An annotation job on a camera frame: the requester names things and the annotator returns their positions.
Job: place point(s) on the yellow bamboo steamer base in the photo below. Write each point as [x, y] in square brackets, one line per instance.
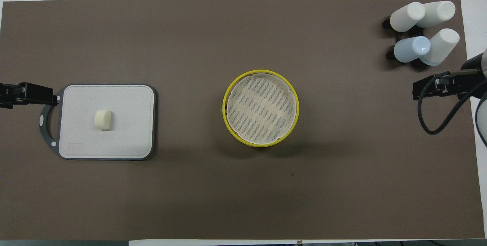
[232, 134]

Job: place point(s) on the plain white cup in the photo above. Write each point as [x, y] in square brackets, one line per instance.
[405, 18]

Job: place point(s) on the white steamed bun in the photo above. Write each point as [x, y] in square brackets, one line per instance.
[102, 119]

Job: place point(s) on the white cutting board grey rim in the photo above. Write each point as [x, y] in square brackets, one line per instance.
[125, 124]

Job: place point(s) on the black cup rack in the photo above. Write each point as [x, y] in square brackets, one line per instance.
[414, 31]

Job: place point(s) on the brown table mat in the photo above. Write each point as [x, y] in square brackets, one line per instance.
[243, 200]

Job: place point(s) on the light blue cup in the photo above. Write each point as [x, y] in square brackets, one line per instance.
[411, 49]

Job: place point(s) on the white cup blue rim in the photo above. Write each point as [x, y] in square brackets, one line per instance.
[441, 46]
[437, 13]

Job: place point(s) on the yellow steamer lid woven top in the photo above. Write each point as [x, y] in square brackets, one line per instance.
[260, 107]

